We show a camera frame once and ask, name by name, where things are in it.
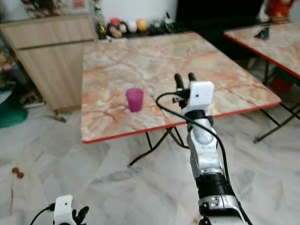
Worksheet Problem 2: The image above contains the silver metal fork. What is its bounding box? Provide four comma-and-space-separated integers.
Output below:
145, 89, 170, 119

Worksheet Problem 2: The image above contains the gold trophy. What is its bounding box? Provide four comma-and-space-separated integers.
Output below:
91, 0, 109, 39

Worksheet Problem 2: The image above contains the light wooden cabinet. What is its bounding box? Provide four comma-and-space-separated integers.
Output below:
0, 14, 98, 115

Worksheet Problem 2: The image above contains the purple plastic cup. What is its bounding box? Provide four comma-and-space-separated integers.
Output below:
125, 88, 144, 113

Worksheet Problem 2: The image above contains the orange ball figure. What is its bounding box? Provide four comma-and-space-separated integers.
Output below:
137, 18, 149, 33

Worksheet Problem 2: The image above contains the marble folding table red edge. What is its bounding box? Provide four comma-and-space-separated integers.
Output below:
223, 22, 300, 80
81, 31, 300, 168

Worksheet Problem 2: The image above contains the red floral ornament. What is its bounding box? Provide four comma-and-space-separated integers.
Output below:
21, 0, 64, 17

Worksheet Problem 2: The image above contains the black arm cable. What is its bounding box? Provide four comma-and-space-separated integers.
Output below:
155, 92, 231, 184
30, 203, 56, 225

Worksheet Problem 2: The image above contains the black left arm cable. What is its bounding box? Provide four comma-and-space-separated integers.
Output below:
30, 203, 56, 225

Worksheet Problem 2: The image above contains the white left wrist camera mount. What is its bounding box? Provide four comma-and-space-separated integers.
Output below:
53, 195, 75, 225

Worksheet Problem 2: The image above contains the red festive figurine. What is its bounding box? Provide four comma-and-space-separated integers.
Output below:
265, 0, 293, 24

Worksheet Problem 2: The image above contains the red lidded snack jar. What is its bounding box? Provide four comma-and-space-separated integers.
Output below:
108, 18, 122, 38

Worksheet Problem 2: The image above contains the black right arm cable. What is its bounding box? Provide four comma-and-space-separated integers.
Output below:
155, 92, 231, 184

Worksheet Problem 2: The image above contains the small red-brown floor object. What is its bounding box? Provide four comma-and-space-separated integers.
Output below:
12, 167, 25, 180

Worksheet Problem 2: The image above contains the green plastic basin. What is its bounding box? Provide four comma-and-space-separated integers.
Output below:
0, 91, 29, 129

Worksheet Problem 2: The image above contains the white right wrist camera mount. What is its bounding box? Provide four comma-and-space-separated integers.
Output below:
182, 81, 215, 116

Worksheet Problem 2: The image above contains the black flat television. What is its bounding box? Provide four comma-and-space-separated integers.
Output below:
176, 0, 268, 32

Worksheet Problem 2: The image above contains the black phone stand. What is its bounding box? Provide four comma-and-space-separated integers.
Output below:
255, 27, 271, 39

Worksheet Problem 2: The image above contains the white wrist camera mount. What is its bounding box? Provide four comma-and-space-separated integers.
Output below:
182, 81, 215, 116
53, 195, 75, 225

